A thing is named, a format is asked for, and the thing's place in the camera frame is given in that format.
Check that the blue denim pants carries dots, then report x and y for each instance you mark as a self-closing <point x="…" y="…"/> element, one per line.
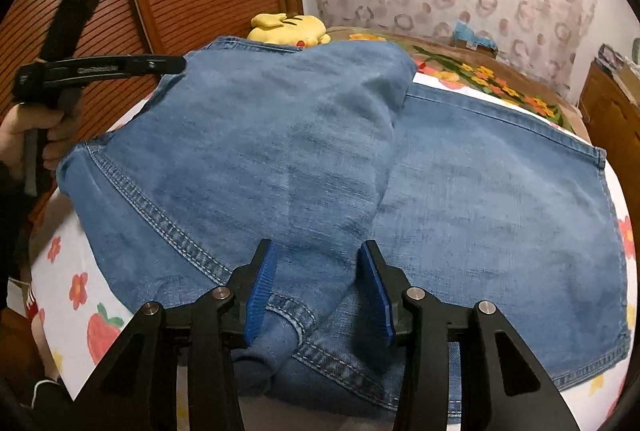
<point x="300" y="161"/>

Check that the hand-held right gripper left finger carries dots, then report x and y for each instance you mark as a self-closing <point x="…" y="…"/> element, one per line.
<point x="260" y="298"/>

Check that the person's left hand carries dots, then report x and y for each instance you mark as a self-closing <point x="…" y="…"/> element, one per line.
<point x="60" y="146"/>

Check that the yellow plush toy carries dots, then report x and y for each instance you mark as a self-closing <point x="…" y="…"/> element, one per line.
<point x="285" y="28"/>

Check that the wooden cabinet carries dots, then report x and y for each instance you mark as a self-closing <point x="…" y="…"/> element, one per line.
<point x="607" y="106"/>

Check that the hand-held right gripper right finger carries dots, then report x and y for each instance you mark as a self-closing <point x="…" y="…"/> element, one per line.
<point x="376" y="298"/>

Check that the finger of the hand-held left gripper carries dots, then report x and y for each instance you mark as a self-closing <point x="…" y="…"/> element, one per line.
<point x="157" y="64"/>

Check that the dark storage box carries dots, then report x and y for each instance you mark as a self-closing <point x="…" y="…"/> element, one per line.
<point x="615" y="58"/>

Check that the small cardboard box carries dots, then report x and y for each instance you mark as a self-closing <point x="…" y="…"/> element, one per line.
<point x="482" y="48"/>

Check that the strawberry print white bed sheet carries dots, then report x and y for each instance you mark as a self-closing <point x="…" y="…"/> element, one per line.
<point x="75" y="261"/>

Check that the blue plastic bag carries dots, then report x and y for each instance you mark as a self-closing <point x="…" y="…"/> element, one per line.
<point x="470" y="35"/>

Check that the person's black striped clothing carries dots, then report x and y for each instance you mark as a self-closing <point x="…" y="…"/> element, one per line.
<point x="47" y="393"/>

